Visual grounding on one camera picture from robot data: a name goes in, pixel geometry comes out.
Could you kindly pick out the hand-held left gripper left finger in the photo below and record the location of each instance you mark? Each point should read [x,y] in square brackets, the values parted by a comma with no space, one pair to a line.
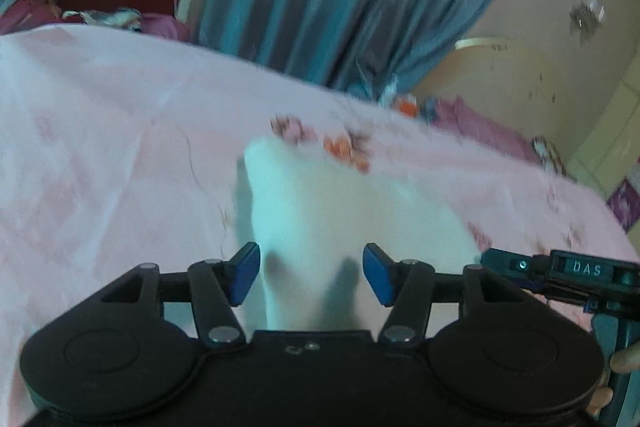
[245,274]

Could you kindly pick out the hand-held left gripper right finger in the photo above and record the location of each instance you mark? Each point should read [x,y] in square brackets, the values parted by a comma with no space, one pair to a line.
[377,274]

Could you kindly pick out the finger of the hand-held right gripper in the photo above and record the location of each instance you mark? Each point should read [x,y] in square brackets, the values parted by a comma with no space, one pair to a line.
[510,263]

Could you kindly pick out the white small garment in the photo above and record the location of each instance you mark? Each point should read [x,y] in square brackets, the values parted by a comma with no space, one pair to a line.
[325,207]

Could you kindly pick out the person's right hand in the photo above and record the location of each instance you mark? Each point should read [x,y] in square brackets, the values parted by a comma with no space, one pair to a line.
[627,361]

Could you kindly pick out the purple flowered cloth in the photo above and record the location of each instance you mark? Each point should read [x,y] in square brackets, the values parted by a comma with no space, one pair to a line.
[625,204]

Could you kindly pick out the small patterned cloth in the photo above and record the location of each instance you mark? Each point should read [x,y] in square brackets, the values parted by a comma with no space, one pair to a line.
[550,154]

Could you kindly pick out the purple pillow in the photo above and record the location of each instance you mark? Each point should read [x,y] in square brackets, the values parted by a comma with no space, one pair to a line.
[480,127]

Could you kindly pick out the small blue item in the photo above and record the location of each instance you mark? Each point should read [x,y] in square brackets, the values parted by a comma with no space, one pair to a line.
[428,108]

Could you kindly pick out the cream arched headboard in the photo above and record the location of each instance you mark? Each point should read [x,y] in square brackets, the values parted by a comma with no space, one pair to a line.
[500,77]

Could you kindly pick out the pink floral bedsheet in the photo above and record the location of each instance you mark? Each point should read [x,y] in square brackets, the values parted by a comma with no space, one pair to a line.
[100,132]

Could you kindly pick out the shiny wall ornament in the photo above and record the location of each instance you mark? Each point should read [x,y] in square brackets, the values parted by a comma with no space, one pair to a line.
[587,14]

